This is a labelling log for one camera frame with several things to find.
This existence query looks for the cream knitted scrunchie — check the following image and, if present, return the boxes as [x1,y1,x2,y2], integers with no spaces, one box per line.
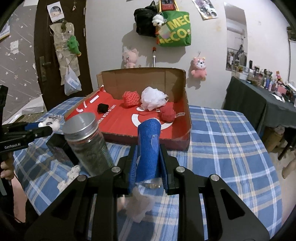
[57,165,81,193]

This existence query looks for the black bag on wall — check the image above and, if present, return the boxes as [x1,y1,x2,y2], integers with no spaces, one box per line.
[133,1,158,38]

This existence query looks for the blue plaid tablecloth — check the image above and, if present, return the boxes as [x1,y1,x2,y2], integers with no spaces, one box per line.
[14,105,282,240]

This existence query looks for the dark green side table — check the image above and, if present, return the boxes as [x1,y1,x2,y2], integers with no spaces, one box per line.
[223,76,295,137]

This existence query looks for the white plush keychain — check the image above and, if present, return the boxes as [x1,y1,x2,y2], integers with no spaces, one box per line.
[152,14,167,27]

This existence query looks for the blue sponge cloth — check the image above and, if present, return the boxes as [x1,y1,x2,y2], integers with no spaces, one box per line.
[136,118,161,183]

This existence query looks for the coral foam net ball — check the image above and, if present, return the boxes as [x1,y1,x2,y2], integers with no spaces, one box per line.
[122,91,140,108]

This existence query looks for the cardboard box red lining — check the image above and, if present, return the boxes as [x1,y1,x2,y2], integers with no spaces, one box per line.
[64,67,192,151]

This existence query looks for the black knitted scrunchie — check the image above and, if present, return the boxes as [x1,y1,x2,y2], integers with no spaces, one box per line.
[97,103,109,113]

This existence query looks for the red card above tote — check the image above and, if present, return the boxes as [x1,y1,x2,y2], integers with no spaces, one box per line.
[159,0,177,11]

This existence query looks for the red plush miffy toy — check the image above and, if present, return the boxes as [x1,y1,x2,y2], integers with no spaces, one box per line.
[138,101,186,124]

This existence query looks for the green plush dinosaur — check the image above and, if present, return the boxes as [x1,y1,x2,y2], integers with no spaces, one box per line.
[67,35,81,56]

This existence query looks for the pink plush cat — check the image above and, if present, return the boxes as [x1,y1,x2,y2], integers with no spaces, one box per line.
[191,57,207,81]

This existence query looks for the white mesh bath pouf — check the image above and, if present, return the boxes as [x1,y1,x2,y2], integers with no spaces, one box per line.
[140,86,168,111]

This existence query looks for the hanging door organizer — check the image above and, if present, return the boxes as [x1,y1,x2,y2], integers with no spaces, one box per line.
[50,23,80,85]

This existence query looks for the photo on door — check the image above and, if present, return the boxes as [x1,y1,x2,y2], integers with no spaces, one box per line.
[47,1,65,23]

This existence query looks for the dark wooden door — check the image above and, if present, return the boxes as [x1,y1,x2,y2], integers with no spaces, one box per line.
[34,1,93,110]

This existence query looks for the photo collage on wall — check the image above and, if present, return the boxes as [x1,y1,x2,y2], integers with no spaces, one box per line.
[192,0,218,20]

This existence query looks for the floral beauty cream tin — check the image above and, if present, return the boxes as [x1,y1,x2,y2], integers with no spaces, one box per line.
[46,133,79,166]

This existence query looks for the pale pink plush bear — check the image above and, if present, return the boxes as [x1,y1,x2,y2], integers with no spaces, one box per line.
[122,48,139,68]

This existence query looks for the person's left hand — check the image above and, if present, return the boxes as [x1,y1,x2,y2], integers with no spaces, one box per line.
[1,158,14,181]

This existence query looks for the white cloth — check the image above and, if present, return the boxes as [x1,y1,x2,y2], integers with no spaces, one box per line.
[117,187,155,223]

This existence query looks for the door handle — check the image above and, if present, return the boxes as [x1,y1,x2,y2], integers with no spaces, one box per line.
[39,56,51,82]

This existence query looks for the glass jar dark contents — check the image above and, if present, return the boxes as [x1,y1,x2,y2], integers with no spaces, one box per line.
[62,113,114,177]

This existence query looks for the green tote bag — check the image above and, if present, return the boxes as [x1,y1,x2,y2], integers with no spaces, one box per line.
[156,1,192,47]

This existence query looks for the clear plastic bag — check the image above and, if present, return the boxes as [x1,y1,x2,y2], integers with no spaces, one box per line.
[64,65,82,96]

